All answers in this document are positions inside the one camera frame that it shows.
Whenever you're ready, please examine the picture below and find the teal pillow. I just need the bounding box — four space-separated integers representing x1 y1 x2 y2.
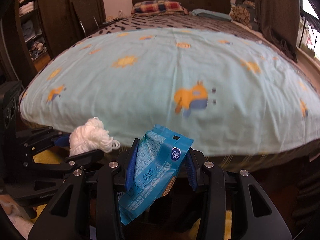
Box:
191 9 232 22

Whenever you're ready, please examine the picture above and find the left hand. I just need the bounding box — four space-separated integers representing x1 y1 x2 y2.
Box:
0 194 38 219

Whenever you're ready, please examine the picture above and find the brown curtain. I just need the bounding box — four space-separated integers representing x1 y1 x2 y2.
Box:
236 0 300 62

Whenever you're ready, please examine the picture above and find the dark wooden wardrobe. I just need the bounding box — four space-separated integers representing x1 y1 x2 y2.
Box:
1 0 105 86

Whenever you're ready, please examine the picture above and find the plaid pillow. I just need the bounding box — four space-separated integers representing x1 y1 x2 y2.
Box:
131 0 189 16

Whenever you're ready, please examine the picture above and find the blue wet wipes packet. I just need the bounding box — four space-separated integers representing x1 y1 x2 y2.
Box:
119 125 194 225

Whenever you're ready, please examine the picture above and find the light blue cartoon sheet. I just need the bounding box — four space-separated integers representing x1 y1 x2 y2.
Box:
20 28 319 156

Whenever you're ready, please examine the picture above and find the brown patterned cushion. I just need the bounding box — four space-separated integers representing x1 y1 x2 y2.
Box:
230 0 259 31

